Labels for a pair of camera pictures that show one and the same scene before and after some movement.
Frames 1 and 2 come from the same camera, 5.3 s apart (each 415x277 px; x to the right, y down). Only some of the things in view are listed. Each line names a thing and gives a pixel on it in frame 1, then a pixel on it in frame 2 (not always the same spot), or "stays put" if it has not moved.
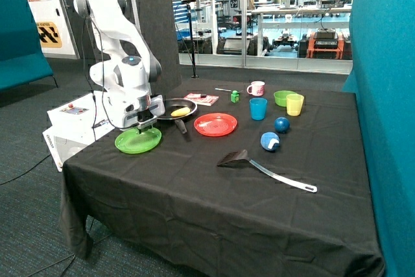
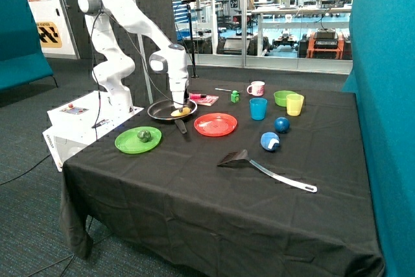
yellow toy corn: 180,111 stays put
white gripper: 142,111 → 177,85
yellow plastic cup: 294,102 stays put
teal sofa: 21,59 stays put
